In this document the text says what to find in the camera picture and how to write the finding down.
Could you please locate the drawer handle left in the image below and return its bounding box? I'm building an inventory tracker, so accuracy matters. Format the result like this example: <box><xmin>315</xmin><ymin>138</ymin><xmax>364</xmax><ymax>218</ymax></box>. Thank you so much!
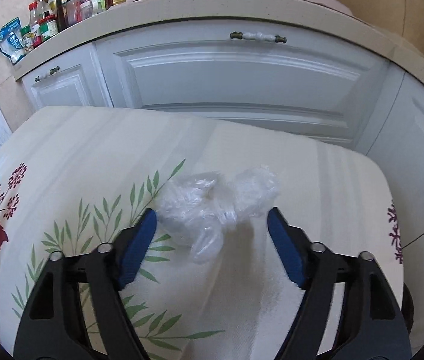
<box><xmin>35</xmin><ymin>66</ymin><xmax>61</xmax><ymax>82</ymax></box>

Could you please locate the red lid jar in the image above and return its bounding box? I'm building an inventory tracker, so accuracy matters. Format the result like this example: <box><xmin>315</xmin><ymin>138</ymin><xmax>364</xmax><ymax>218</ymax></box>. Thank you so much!
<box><xmin>38</xmin><ymin>15</ymin><xmax>59</xmax><ymax>41</ymax></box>

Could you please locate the blue white pouch bag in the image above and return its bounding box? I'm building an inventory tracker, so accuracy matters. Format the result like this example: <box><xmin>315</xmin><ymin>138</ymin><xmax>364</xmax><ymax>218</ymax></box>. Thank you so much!
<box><xmin>0</xmin><ymin>17</ymin><xmax>26</xmax><ymax>65</ymax></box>

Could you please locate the clear plastic bag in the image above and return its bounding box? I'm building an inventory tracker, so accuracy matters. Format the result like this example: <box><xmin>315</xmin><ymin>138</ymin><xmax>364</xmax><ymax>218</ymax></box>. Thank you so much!
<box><xmin>154</xmin><ymin>166</ymin><xmax>279</xmax><ymax>264</ymax></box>

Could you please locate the floral tablecloth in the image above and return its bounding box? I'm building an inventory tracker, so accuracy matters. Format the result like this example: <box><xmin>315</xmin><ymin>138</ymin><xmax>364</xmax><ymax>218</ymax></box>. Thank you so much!
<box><xmin>0</xmin><ymin>106</ymin><xmax>403</xmax><ymax>359</ymax></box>

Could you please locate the drawer handle middle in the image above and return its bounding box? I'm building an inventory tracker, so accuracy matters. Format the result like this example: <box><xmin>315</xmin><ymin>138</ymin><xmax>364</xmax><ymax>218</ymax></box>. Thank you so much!
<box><xmin>230</xmin><ymin>32</ymin><xmax>287</xmax><ymax>44</ymax></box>

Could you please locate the black trash bin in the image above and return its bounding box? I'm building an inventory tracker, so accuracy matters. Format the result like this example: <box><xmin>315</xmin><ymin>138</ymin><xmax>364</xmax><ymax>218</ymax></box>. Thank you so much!
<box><xmin>401</xmin><ymin>283</ymin><xmax>414</xmax><ymax>333</ymax></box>

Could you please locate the drawer handle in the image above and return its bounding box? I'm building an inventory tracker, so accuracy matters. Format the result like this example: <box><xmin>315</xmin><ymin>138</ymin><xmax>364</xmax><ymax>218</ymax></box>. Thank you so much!
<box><xmin>35</xmin><ymin>66</ymin><xmax>61</xmax><ymax>82</ymax></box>
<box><xmin>230</xmin><ymin>32</ymin><xmax>287</xmax><ymax>44</ymax></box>

